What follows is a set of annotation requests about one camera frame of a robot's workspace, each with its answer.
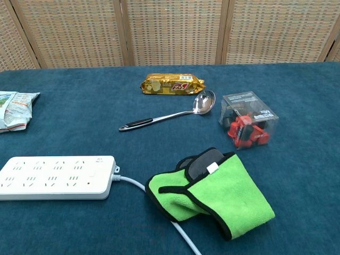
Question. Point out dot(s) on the white power strip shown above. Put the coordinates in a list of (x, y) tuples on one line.
[(57, 176)]

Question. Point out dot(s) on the gold biscuit packet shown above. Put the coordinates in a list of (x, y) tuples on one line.
[(172, 84)]

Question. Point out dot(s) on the clear box of red capsules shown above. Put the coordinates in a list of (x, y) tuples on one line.
[(248, 119)]

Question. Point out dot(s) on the green microfibre cloth black trim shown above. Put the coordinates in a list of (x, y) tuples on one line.
[(228, 194)]

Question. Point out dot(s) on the blue table cloth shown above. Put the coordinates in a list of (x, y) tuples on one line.
[(79, 119)]

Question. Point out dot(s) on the woven folding screen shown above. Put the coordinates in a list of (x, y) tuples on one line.
[(170, 30)]

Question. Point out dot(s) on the white green snack bag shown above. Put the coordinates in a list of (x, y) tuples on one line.
[(14, 110)]

